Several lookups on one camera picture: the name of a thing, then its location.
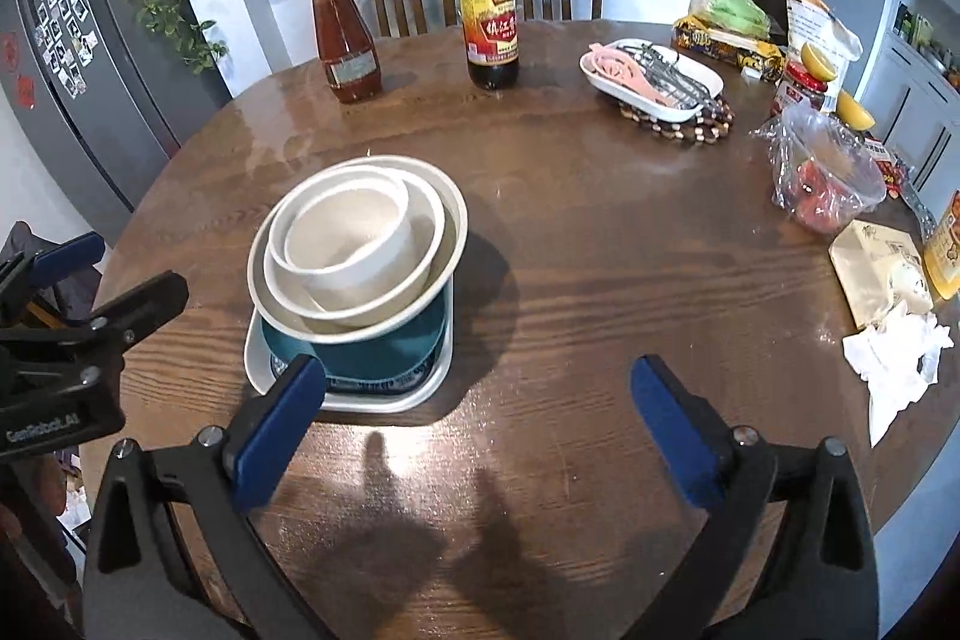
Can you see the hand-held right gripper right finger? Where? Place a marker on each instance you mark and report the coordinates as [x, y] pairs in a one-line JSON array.
[[671, 434]]

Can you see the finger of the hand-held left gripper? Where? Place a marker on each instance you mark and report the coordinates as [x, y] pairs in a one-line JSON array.
[[142, 302], [67, 257]]

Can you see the grey refrigerator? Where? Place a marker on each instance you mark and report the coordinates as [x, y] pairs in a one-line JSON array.
[[112, 108]]

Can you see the white wall cabinets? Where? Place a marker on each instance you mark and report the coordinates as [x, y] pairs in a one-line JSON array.
[[922, 78]]

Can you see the red foil wrapper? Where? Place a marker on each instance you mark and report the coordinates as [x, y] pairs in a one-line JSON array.
[[892, 168]]

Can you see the clear plastic bag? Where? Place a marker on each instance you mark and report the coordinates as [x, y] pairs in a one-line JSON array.
[[832, 149]]

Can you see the cluster of fridge photo magnets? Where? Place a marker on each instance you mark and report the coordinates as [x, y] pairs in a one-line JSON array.
[[64, 18]]

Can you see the beige paper box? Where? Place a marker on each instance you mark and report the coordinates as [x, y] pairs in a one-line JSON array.
[[874, 265]]

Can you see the large patterned square plate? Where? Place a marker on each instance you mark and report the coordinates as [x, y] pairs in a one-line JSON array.
[[352, 404]]

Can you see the blue square plate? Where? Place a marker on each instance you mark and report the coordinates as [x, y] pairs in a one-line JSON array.
[[375, 347]]

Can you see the white bowl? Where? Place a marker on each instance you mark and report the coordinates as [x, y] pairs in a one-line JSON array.
[[427, 235]]

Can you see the yellow food packet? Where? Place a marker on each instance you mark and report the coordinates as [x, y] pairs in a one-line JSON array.
[[946, 250]]

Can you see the small patterned square plate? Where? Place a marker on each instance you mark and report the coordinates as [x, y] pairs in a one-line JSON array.
[[390, 383]]

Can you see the pink slotted spoon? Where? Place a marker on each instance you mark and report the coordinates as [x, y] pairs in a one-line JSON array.
[[619, 70]]

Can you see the yellow black snack packet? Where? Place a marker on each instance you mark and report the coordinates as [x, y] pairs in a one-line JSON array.
[[720, 48]]

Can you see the red tomatoes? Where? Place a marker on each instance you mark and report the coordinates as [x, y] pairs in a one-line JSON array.
[[821, 201]]

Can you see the large grey bowl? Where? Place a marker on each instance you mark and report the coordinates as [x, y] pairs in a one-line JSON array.
[[454, 220]]

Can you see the white ramekin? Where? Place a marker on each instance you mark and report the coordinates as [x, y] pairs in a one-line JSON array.
[[345, 235]]

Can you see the white orange standing bag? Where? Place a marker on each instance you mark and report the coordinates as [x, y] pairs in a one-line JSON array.
[[817, 10]]

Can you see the red sauce bottle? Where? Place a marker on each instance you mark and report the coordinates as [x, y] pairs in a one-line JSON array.
[[346, 48]]

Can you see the crumpled white tissue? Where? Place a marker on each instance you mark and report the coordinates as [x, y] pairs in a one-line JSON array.
[[892, 355]]

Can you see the white oval dish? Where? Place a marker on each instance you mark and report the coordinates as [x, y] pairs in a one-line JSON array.
[[600, 81]]

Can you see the red chili sauce jar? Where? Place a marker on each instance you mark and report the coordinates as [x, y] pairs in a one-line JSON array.
[[799, 93]]

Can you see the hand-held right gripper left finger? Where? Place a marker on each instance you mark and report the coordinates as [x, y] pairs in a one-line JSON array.
[[277, 437]]

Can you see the beaded wooden trivet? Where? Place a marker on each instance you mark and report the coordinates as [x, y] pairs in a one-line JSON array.
[[675, 132]]

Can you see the bag of green vegetables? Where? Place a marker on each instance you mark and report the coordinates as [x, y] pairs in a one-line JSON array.
[[727, 10]]

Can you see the lemon half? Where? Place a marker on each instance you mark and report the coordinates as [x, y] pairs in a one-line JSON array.
[[855, 111], [817, 61]]

